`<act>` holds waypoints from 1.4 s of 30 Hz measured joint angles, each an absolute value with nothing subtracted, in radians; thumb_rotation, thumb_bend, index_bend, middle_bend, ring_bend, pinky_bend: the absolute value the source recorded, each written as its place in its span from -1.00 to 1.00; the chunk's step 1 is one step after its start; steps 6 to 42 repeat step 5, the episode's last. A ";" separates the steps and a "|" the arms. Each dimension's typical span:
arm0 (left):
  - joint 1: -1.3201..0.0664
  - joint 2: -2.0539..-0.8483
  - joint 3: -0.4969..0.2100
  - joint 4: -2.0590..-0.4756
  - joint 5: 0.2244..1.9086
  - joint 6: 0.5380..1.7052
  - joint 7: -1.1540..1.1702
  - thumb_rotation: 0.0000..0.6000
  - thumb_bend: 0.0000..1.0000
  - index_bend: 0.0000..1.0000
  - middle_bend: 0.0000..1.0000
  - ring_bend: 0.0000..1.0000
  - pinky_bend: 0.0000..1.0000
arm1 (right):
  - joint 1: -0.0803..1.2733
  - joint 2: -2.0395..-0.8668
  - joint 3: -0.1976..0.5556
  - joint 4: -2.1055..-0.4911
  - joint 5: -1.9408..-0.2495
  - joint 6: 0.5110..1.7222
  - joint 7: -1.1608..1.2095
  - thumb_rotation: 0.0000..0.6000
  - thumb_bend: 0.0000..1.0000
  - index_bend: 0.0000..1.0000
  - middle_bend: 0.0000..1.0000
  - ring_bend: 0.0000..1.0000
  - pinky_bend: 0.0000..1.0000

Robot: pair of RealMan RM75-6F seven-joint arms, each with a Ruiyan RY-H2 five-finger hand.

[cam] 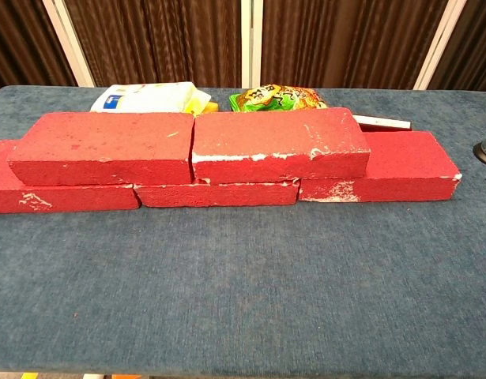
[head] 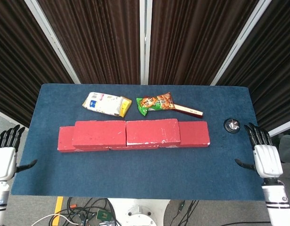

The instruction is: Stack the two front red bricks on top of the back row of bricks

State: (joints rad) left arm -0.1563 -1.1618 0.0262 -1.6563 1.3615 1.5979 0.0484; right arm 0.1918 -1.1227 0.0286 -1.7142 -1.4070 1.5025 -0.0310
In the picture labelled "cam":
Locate blue table cloth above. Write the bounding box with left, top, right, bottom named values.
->
left=0, top=84, right=486, bottom=376

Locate red foam brick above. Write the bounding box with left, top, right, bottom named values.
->
left=297, top=131, right=463, bottom=204
left=134, top=177, right=301, bottom=208
left=6, top=111, right=196, bottom=186
left=0, top=138, right=141, bottom=215
left=190, top=107, right=371, bottom=185

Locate green orange snack bag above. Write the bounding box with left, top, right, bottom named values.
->
left=228, top=83, right=330, bottom=114

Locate yellow sponge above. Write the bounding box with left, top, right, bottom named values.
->
left=183, top=91, right=220, bottom=116

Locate white metal frame post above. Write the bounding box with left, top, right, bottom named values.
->
left=413, top=0, right=467, bottom=91
left=43, top=0, right=96, bottom=88
left=239, top=0, right=264, bottom=88

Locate dark brown pleated curtain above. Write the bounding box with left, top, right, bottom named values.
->
left=428, top=0, right=486, bottom=92
left=64, top=0, right=243, bottom=88
left=0, top=0, right=76, bottom=96
left=260, top=0, right=449, bottom=90

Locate white snack package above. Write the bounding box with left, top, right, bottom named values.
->
left=90, top=81, right=200, bottom=115

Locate red white flat box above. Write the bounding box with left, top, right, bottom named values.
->
left=352, top=114, right=413, bottom=133

